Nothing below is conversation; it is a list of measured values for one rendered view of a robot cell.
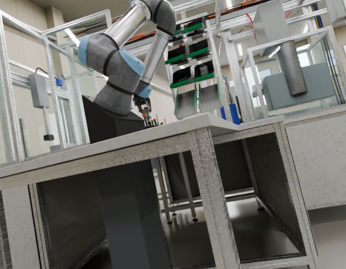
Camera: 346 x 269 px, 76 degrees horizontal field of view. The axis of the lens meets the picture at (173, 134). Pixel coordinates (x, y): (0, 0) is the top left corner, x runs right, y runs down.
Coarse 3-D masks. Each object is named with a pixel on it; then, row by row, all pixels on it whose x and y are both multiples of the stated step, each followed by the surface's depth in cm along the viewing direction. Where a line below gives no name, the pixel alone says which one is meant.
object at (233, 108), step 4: (232, 104) 210; (220, 108) 216; (232, 108) 210; (236, 108) 213; (224, 112) 211; (232, 112) 209; (236, 112) 211; (224, 116) 212; (232, 116) 209; (236, 116) 210; (232, 120) 208; (236, 120) 209
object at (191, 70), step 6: (192, 66) 154; (174, 72) 155; (180, 72) 161; (186, 72) 160; (192, 72) 150; (174, 78) 151; (180, 78) 163; (186, 78) 157; (192, 78) 145; (174, 84) 138; (180, 84) 137
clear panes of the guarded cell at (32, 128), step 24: (0, 72) 147; (24, 72) 228; (0, 96) 146; (24, 96) 221; (48, 96) 255; (0, 120) 145; (24, 120) 214; (48, 120) 246; (0, 144) 144; (24, 144) 208; (48, 144) 238; (0, 168) 144
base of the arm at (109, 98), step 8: (104, 88) 88; (112, 88) 86; (120, 88) 86; (96, 96) 89; (104, 96) 86; (112, 96) 86; (120, 96) 87; (128, 96) 89; (104, 104) 86; (112, 104) 86; (120, 104) 87; (128, 104) 90; (112, 112) 86; (120, 112) 88; (128, 112) 92
